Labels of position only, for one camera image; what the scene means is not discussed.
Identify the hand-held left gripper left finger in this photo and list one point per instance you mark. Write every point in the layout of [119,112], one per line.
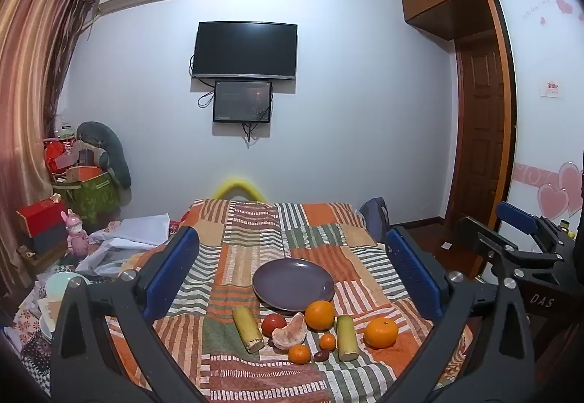
[171,275]

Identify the grey plush toy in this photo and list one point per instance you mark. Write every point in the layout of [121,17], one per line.
[114,152]

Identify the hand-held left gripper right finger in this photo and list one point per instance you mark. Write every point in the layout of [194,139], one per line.
[410,270]

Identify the red tomato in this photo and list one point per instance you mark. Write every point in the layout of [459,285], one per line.
[272,323]

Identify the white sliding door with hearts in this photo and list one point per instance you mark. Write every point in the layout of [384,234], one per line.
[543,147]

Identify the orange flat box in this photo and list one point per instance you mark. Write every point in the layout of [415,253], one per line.
[86,173]

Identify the small black monitor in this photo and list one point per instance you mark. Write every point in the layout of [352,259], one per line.
[242,101]

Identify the pale green bowl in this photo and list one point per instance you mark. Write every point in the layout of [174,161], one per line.
[64,282]

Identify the large orange with stem mark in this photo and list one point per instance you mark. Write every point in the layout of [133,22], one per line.
[381,333]

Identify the floral quilt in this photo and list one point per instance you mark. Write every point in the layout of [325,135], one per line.
[29,330]

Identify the yellow-green sugarcane piece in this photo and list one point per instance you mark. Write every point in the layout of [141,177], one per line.
[246,327]
[346,337]

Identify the striped patchwork blanket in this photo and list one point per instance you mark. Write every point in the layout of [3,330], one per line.
[246,220]

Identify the green patterned box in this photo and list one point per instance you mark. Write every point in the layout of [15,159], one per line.
[93,197]

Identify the white crumpled cloth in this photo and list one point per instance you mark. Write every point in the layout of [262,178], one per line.
[132,234]

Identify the small mandarin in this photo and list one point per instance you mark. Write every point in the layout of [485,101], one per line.
[299,354]
[327,342]

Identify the red gift box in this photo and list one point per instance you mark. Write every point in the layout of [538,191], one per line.
[41,216]

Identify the beige cardboard sheet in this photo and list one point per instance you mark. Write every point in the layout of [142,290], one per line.
[49,306]

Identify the blue backpack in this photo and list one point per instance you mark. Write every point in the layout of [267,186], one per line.
[376,216]

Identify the brown wooden door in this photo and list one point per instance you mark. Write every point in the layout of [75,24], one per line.
[479,120]

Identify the peeled pomelo segment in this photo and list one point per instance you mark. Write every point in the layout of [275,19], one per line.
[288,334]

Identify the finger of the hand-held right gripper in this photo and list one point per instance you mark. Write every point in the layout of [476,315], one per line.
[515,216]
[477,236]

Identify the pile of red gift packages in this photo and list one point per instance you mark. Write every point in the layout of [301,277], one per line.
[57,154]

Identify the purple round plate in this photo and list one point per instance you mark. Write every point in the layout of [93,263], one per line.
[292,284]

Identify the pink rabbit figure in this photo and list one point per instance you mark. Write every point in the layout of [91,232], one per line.
[76,238]

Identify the black wall television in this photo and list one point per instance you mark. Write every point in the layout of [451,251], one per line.
[245,49]

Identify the red and white door sticker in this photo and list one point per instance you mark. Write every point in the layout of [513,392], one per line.
[552,88]

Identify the brown striped curtain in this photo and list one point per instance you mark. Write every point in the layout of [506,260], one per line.
[32,88]

